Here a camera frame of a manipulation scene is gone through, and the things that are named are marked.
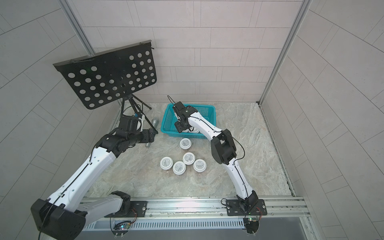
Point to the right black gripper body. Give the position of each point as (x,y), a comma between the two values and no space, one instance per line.
(182,124)

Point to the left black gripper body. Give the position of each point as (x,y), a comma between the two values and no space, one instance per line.
(140,137)

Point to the yogurt cup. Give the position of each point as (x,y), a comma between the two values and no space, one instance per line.
(179,168)
(200,166)
(166,163)
(192,130)
(189,158)
(185,143)

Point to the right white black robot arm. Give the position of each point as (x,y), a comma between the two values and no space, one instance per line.
(223,150)

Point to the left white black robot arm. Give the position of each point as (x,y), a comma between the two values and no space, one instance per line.
(61,216)

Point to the black perforated music stand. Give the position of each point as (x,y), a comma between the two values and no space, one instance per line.
(111,75)

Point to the left circuit board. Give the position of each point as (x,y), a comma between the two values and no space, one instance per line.
(122,228)

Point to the circuit board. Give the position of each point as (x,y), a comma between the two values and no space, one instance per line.
(251,226)
(122,228)

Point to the right circuit board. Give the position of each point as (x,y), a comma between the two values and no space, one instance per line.
(251,226)

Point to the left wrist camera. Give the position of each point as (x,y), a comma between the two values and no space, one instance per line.
(140,123)

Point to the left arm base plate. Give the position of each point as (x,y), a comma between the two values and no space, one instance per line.
(139,208)

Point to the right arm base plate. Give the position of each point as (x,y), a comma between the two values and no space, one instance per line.
(240,208)

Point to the aluminium mounting rail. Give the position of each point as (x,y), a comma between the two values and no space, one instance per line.
(187,208)

